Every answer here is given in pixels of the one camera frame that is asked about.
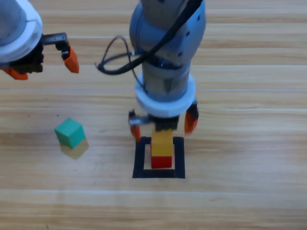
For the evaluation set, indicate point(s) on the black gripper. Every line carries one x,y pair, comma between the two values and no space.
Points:
166,124
31,64

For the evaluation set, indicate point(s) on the yellow block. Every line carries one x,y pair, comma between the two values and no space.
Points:
161,146

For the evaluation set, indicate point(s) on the red block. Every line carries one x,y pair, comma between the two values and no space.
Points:
161,162

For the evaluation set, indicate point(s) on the green block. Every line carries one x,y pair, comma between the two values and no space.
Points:
69,134

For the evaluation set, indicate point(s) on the black tape square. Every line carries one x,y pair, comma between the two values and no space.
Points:
158,174

